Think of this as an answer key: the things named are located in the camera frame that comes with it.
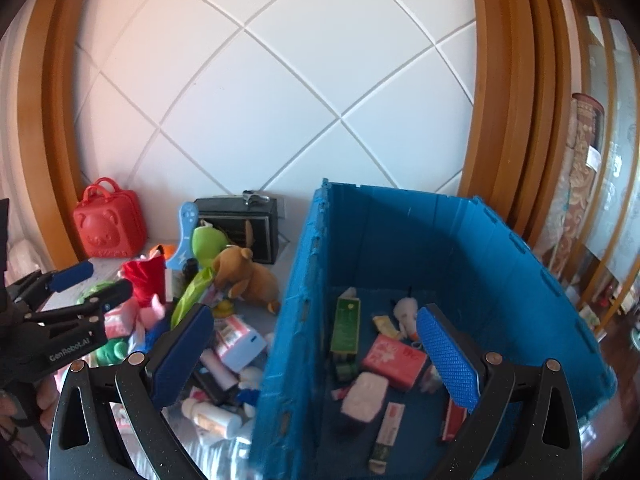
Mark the wooden glass cabinet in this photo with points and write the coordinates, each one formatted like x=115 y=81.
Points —
x=615 y=160

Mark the yellow white packet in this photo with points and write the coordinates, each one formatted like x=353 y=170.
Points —
x=385 y=325

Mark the pink white tissue pack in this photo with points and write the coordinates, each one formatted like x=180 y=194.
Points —
x=120 y=320

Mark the small white blue plush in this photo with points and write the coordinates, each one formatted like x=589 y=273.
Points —
x=249 y=377

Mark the dark green small box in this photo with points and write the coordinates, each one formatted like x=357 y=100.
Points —
x=346 y=367

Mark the patterned rolled fabric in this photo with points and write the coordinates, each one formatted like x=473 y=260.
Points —
x=580 y=170

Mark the red bear suitcase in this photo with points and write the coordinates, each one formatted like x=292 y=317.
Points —
x=107 y=230

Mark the light blue plastic paddle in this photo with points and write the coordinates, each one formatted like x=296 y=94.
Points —
x=185 y=225

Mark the green box with white label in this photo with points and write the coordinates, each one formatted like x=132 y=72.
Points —
x=345 y=327

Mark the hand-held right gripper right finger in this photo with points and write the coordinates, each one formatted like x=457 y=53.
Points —
x=445 y=355

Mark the small red white packet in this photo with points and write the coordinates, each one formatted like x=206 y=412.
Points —
x=341 y=394

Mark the orange white long box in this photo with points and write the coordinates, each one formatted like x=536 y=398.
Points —
x=390 y=430

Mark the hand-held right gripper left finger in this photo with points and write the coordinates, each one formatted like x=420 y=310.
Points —
x=182 y=355

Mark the red and pink plush toy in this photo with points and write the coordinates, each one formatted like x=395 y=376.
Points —
x=142 y=275

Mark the person's left hand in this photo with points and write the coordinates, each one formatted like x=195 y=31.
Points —
x=46 y=392

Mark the green can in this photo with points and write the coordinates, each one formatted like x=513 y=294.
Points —
x=112 y=352

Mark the red box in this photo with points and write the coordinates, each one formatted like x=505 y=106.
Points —
x=452 y=422

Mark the orange plush toy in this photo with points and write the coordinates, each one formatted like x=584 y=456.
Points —
x=165 y=251

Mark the wooden wall trim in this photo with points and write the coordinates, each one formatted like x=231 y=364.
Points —
x=510 y=85
x=55 y=135

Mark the brown bear plush toy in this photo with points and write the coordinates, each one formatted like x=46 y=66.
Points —
x=250 y=275

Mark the white bottle orange label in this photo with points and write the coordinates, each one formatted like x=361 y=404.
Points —
x=212 y=417

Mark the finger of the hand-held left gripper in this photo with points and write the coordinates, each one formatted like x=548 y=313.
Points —
x=72 y=272
x=110 y=294

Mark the yellow plastic toy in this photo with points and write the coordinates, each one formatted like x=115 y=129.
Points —
x=222 y=307

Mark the light green frog plush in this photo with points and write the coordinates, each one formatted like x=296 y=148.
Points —
x=207 y=245

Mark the pink and blue box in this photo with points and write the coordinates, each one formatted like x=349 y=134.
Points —
x=245 y=350

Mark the blue plastic crate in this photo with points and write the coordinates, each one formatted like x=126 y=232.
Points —
x=400 y=240

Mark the white rabbit plush toy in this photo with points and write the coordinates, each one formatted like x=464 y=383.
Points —
x=405 y=312

